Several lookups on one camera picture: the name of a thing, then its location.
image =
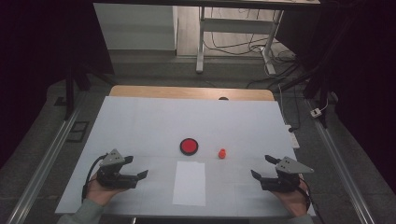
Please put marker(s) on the white cabinet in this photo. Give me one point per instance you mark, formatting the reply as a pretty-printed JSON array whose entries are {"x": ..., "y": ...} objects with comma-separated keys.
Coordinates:
[{"x": 137, "y": 28}]

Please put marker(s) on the round red ink pad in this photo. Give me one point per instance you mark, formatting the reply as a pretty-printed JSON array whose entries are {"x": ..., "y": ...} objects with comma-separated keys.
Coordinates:
[{"x": 189, "y": 146}]

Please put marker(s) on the metal floor rail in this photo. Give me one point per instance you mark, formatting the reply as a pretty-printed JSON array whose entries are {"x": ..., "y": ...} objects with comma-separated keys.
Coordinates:
[
  {"x": 339, "y": 168},
  {"x": 43, "y": 165}
]

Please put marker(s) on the white paper sheet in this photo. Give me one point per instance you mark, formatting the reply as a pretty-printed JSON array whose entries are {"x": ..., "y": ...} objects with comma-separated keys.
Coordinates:
[{"x": 189, "y": 183}]

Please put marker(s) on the small orange stamp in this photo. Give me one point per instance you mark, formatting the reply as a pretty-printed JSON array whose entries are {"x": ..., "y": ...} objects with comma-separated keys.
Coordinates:
[{"x": 222, "y": 154}]

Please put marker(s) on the white power strip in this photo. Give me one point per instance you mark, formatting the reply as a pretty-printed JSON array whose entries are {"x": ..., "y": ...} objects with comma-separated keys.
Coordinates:
[{"x": 293, "y": 138}]

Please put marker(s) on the person's left hand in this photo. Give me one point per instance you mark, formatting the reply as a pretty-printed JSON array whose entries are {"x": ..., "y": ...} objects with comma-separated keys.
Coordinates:
[{"x": 101, "y": 194}]

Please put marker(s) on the dark table grommet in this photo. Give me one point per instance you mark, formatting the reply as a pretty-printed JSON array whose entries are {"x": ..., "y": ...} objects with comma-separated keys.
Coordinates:
[{"x": 223, "y": 98}]

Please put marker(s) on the white desk frame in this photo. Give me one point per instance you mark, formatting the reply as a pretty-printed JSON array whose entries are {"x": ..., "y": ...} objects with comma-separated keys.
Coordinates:
[{"x": 200, "y": 40}]

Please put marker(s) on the person's right hand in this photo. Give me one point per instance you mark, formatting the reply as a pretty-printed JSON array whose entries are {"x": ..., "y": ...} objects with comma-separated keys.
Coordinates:
[{"x": 292, "y": 200}]

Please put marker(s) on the large white table mat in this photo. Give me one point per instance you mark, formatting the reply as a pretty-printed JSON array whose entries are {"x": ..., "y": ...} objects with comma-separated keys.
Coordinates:
[{"x": 162, "y": 124}]

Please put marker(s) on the small white adapter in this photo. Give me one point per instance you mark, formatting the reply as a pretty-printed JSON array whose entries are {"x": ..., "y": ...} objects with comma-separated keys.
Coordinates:
[{"x": 315, "y": 112}]

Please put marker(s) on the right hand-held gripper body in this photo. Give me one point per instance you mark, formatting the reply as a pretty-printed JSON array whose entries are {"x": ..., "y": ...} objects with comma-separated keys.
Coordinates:
[{"x": 285, "y": 182}]

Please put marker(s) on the black stand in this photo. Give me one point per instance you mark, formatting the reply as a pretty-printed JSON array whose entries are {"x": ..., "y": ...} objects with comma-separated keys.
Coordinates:
[{"x": 69, "y": 93}]

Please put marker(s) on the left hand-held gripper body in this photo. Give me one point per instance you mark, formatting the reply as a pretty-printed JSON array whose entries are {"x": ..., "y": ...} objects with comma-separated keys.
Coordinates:
[{"x": 112, "y": 179}]

